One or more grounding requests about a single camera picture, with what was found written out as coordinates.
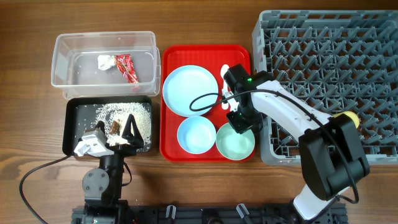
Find light blue bowl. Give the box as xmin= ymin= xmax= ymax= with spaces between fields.
xmin=177 ymin=116 xmax=216 ymax=155

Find red serving tray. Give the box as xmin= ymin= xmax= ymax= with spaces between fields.
xmin=159 ymin=45 xmax=251 ymax=162

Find clear plastic bin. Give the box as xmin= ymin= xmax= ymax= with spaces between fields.
xmin=51 ymin=31 xmax=161 ymax=99

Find mint green bowl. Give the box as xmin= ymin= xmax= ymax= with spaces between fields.
xmin=216 ymin=123 xmax=256 ymax=161

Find rice and food scraps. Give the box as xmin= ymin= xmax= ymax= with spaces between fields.
xmin=93 ymin=103 xmax=152 ymax=152

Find black waste tray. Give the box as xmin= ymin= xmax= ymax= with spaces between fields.
xmin=62 ymin=96 xmax=152 ymax=156

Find yellow plastic cup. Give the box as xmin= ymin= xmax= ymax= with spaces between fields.
xmin=332 ymin=111 xmax=360 ymax=128

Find white tissue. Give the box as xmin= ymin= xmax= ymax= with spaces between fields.
xmin=97 ymin=55 xmax=116 ymax=71

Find red snack wrapper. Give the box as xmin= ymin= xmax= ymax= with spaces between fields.
xmin=115 ymin=54 xmax=139 ymax=83

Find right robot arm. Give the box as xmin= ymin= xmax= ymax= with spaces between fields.
xmin=220 ymin=64 xmax=370 ymax=223

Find white plastic spoon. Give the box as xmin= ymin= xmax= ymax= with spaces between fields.
xmin=220 ymin=64 xmax=229 ymax=110

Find light blue plate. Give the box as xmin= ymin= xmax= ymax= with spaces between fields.
xmin=162 ymin=65 xmax=219 ymax=117

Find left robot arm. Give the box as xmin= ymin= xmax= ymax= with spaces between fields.
xmin=72 ymin=114 xmax=144 ymax=224

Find grey dishwasher rack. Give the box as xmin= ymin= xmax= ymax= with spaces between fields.
xmin=252 ymin=10 xmax=397 ymax=165

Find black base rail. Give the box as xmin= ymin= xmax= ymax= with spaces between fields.
xmin=71 ymin=200 xmax=349 ymax=224

